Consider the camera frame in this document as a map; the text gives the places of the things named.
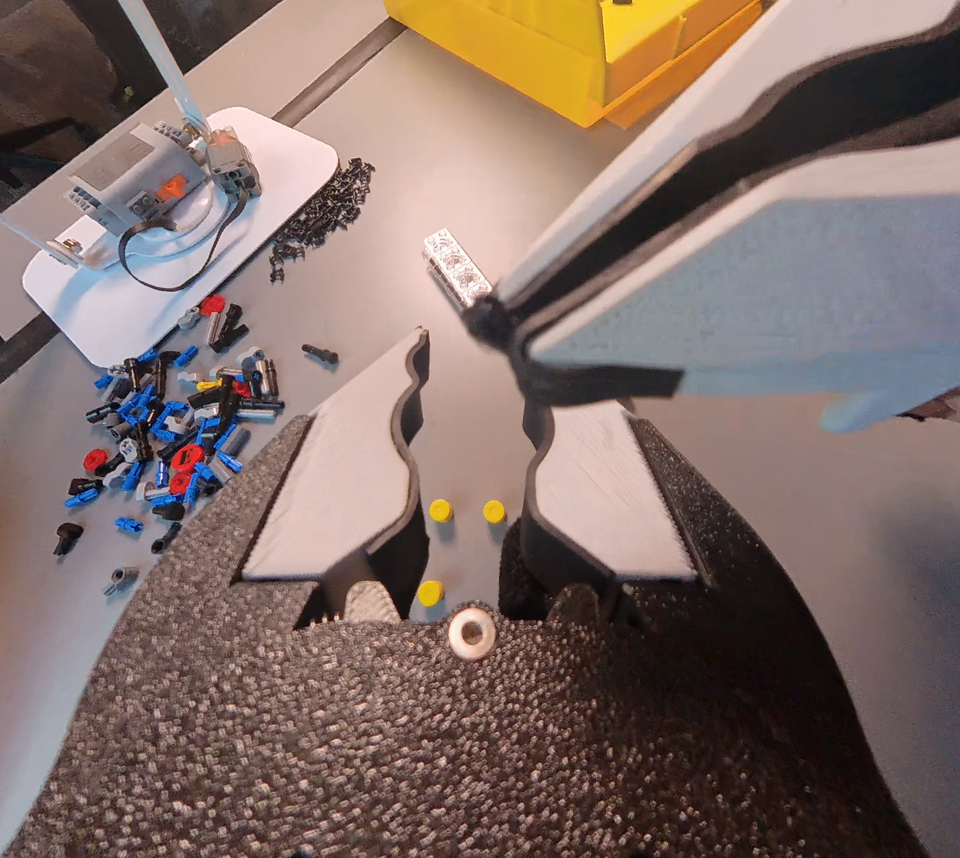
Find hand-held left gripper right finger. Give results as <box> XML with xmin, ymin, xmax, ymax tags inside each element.
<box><xmin>521</xmin><ymin>399</ymin><xmax>700</xmax><ymax>584</ymax></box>

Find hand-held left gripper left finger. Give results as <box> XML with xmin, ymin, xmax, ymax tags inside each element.
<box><xmin>240</xmin><ymin>327</ymin><xmax>432</xmax><ymax>583</ymax></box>

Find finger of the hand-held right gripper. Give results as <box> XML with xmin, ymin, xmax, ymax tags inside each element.
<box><xmin>513</xmin><ymin>123</ymin><xmax>960</xmax><ymax>434</ymax></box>
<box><xmin>465</xmin><ymin>0</ymin><xmax>960</xmax><ymax>343</ymax></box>

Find pile of mixed building parts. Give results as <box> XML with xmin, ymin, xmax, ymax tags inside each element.
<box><xmin>63</xmin><ymin>294</ymin><xmax>286</xmax><ymax>555</ymax></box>

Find short black pin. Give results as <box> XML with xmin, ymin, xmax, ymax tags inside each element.
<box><xmin>461</xmin><ymin>294</ymin><xmax>520</xmax><ymax>353</ymax></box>

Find grey desk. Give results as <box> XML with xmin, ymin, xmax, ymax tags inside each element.
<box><xmin>0</xmin><ymin>26</ymin><xmax>960</xmax><ymax>858</ymax></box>
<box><xmin>0</xmin><ymin>0</ymin><xmax>402</xmax><ymax>214</ymax></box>

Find transparent cylinder block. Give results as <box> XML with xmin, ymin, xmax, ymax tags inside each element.
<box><xmin>422</xmin><ymin>227</ymin><xmax>496</xmax><ymax>308</ymax></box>

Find pile of black clip pins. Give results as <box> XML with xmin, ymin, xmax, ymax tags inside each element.
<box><xmin>268</xmin><ymin>157</ymin><xmax>376</xmax><ymax>282</ymax></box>

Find white metal stand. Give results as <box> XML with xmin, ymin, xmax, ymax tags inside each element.
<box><xmin>0</xmin><ymin>0</ymin><xmax>340</xmax><ymax>368</ymax></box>

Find grey battery box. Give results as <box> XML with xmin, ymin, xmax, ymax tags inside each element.
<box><xmin>66</xmin><ymin>119</ymin><xmax>213</xmax><ymax>238</ymax></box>

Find black motor cable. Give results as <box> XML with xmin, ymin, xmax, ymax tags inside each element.
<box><xmin>118</xmin><ymin>189</ymin><xmax>250</xmax><ymax>294</ymax></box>

